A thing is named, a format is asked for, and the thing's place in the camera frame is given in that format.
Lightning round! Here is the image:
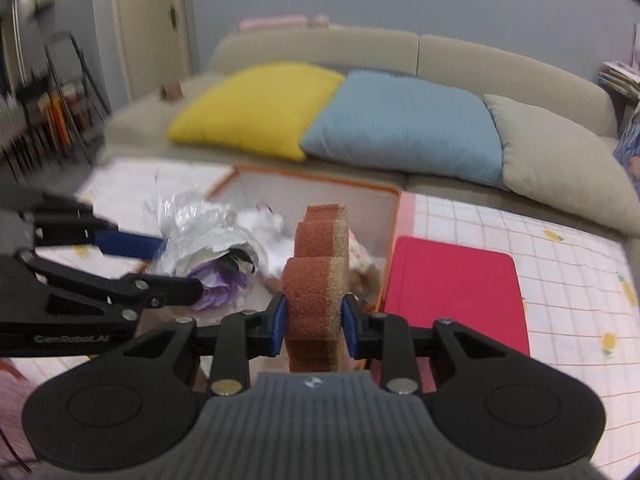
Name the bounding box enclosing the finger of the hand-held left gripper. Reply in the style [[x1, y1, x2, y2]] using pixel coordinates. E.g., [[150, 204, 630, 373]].
[[20, 192, 168, 263], [17, 252, 205, 323]]

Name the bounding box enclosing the yellow pillow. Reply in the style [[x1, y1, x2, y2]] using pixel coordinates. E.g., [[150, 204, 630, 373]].
[[166, 62, 346, 162]]

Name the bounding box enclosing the pink crochet toy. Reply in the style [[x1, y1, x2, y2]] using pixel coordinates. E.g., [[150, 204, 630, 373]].
[[347, 230, 386, 306]]

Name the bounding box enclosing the orange storage box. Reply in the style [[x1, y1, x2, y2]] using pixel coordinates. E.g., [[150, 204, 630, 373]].
[[142, 164, 403, 316]]

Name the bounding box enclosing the pink folded cloth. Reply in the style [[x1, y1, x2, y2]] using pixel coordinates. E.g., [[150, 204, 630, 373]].
[[239, 15, 331, 31]]

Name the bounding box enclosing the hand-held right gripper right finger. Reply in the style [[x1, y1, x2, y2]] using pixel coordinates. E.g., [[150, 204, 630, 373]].
[[342, 294, 531, 395]]

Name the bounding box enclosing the blue printed bag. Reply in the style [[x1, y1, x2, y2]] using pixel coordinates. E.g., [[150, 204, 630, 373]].
[[612, 102, 640, 183]]

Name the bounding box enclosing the black folding chair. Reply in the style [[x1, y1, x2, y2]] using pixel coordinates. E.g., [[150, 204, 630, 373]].
[[42, 30, 113, 116]]

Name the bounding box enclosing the light blue pillow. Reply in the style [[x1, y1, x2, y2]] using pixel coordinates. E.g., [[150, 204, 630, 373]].
[[300, 71, 506, 186]]

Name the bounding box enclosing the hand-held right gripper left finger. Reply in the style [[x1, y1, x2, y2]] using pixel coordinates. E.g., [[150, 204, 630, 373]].
[[117, 292, 288, 396]]

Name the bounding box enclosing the white fleece slipper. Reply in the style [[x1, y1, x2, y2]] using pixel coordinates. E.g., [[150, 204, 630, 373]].
[[235, 205, 288, 246]]

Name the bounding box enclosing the beige pillow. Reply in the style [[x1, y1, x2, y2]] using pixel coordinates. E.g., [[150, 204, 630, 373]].
[[484, 94, 640, 238]]

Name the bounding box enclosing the beige sofa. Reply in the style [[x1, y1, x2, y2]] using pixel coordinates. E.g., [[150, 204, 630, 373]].
[[102, 27, 640, 241]]

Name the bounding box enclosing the white door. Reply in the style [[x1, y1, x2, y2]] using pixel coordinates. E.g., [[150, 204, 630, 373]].
[[110, 0, 201, 106]]

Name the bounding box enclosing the checked lemon-print tablecloth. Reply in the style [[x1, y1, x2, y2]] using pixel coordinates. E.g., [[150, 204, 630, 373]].
[[0, 157, 640, 476]]

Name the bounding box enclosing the brown sponge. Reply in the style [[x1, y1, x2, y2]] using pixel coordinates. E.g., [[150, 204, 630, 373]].
[[281, 204, 351, 373]]

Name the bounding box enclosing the clear box with red lid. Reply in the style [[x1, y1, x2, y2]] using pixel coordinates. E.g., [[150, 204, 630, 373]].
[[382, 236, 531, 358]]

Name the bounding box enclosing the stack of books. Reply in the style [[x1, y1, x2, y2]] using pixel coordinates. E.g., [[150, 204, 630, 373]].
[[597, 60, 640, 98]]

